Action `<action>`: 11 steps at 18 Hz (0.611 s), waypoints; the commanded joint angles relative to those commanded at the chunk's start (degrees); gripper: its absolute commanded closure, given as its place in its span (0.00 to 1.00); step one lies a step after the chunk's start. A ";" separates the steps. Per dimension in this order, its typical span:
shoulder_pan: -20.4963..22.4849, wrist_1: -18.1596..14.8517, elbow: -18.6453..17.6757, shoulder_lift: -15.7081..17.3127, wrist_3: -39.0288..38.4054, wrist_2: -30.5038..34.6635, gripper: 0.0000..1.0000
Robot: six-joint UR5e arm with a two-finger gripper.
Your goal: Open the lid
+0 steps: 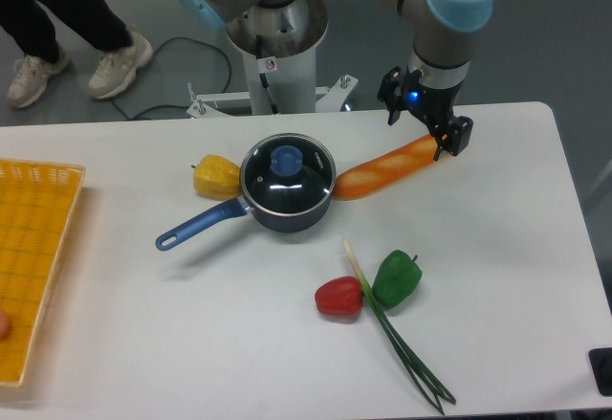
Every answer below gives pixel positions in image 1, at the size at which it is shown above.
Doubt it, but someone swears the black floor cable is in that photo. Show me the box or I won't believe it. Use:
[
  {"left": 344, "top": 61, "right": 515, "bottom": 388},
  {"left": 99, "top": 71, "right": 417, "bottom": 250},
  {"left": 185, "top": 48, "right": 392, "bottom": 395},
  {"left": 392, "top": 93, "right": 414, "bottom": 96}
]
[{"left": 110, "top": 35, "right": 232, "bottom": 122}]

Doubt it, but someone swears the black object at table edge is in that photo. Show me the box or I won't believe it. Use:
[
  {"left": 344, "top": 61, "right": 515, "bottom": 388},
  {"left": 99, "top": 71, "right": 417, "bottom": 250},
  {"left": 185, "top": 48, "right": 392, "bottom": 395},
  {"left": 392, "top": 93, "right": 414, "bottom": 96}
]
[{"left": 588, "top": 347, "right": 612, "bottom": 397}]

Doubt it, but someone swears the person in black trousers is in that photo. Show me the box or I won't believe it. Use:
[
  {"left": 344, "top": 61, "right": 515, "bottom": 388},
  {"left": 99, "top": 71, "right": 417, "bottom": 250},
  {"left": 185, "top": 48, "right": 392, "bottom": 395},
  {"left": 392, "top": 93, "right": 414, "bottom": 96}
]
[{"left": 0, "top": 0, "right": 135, "bottom": 64}]

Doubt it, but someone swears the blue saucepan with handle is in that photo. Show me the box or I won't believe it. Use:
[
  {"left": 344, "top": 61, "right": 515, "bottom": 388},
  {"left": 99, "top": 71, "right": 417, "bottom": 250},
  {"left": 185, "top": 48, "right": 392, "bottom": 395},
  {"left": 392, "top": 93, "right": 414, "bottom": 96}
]
[{"left": 154, "top": 133, "right": 338, "bottom": 253}]

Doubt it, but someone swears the yellow bell pepper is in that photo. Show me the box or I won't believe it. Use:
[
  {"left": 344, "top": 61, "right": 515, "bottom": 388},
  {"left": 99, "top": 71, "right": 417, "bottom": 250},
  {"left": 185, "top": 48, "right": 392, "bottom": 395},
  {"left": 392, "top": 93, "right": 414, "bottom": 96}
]
[{"left": 192, "top": 154, "right": 241, "bottom": 200}]

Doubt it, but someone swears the orange baguette bread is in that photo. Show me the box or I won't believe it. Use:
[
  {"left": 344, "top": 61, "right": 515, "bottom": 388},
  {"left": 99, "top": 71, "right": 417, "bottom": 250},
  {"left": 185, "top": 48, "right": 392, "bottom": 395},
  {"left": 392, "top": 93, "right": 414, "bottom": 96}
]
[{"left": 333, "top": 136, "right": 450, "bottom": 201}]

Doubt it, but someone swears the left beige sneaker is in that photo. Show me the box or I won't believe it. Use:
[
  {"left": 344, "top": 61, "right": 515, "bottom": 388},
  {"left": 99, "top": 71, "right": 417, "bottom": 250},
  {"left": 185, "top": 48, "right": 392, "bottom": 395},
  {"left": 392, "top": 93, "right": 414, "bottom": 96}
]
[{"left": 88, "top": 29, "right": 153, "bottom": 100}]

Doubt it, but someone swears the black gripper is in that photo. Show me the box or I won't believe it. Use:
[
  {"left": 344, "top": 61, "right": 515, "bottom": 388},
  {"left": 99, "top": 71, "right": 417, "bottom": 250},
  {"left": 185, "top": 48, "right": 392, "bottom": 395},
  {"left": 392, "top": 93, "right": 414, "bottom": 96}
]
[{"left": 377, "top": 66, "right": 473, "bottom": 161}]

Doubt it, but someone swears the yellow woven basket tray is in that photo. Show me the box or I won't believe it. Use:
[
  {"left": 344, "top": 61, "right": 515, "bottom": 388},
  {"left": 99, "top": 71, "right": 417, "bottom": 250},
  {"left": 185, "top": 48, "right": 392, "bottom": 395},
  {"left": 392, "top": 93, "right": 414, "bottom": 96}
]
[{"left": 1, "top": 159, "right": 86, "bottom": 387}]

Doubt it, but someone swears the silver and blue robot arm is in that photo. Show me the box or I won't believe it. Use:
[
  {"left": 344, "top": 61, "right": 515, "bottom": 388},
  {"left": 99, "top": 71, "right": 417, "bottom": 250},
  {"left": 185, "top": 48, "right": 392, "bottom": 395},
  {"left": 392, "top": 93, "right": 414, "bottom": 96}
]
[{"left": 180, "top": 0, "right": 494, "bottom": 156}]

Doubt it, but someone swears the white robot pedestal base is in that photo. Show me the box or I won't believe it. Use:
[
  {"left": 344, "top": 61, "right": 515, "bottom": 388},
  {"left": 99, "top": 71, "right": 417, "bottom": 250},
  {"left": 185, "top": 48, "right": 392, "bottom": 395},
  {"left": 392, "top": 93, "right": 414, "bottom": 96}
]
[{"left": 186, "top": 0, "right": 359, "bottom": 119}]

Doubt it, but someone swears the glass lid with blue knob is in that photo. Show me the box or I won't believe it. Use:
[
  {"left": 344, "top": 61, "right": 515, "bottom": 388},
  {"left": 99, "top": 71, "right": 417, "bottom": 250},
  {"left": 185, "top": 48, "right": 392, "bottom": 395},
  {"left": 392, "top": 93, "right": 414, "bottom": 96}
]
[{"left": 240, "top": 133, "right": 336, "bottom": 214}]

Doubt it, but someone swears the red bell pepper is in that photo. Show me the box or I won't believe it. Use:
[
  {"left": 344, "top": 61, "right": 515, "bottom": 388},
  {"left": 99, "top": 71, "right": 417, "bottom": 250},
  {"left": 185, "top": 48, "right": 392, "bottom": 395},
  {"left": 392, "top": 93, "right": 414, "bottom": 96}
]
[{"left": 315, "top": 276, "right": 362, "bottom": 317}]

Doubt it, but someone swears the green bell pepper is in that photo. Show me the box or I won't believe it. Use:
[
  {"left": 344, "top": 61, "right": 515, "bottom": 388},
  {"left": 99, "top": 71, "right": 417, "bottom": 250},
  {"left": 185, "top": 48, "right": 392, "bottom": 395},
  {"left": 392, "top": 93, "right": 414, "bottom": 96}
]
[{"left": 372, "top": 250, "right": 423, "bottom": 308}]

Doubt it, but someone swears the beige sneaker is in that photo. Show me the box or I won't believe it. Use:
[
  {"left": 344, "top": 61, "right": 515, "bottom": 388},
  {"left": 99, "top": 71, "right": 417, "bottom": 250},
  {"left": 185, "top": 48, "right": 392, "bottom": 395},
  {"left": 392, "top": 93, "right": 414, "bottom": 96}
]
[
  {"left": 7, "top": 50, "right": 70, "bottom": 109},
  {"left": 88, "top": 29, "right": 153, "bottom": 100}
]

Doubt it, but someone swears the right beige sneaker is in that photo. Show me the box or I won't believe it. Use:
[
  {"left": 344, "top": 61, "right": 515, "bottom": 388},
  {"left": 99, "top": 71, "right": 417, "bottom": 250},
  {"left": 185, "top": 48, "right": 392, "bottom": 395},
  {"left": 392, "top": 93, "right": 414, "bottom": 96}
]
[{"left": 7, "top": 50, "right": 70, "bottom": 109}]

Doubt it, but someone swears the green spring onion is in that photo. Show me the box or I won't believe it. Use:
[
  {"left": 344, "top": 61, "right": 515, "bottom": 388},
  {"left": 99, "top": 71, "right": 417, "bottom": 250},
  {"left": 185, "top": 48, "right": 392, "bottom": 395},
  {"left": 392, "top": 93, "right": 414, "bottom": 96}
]
[{"left": 342, "top": 238, "right": 456, "bottom": 415}]

